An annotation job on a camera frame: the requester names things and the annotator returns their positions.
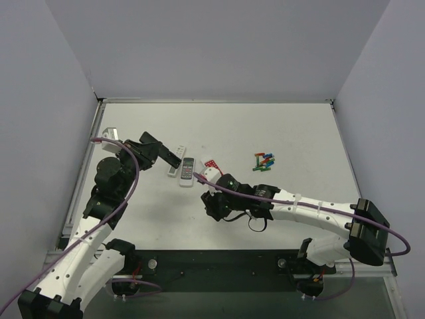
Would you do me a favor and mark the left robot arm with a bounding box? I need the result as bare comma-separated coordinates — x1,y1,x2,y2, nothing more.
18,137,163,318

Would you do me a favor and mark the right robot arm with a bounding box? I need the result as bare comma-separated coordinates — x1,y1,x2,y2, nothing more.
197,168,390,266

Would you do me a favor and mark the slim white remote control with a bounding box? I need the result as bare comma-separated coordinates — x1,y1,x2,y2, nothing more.
167,144,187,178

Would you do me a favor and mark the red white remote control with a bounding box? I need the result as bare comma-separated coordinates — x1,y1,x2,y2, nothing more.
201,158,220,171

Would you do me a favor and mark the grey white remote control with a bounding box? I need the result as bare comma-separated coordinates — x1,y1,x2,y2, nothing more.
179,158,195,187

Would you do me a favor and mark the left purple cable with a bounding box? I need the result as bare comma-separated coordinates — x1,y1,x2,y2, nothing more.
0,136,140,310

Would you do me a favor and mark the purple cable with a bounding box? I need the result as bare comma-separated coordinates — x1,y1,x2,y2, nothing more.
0,136,140,310
194,172,411,257

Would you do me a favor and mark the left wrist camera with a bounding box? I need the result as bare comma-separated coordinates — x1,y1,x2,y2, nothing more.
100,127,121,154

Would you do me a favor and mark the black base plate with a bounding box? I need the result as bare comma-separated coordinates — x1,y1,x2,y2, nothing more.
119,249,336,292

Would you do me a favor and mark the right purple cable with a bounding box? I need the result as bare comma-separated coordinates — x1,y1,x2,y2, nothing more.
194,172,411,257

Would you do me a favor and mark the aluminium frame rail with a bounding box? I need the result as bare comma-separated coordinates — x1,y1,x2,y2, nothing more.
42,251,398,277

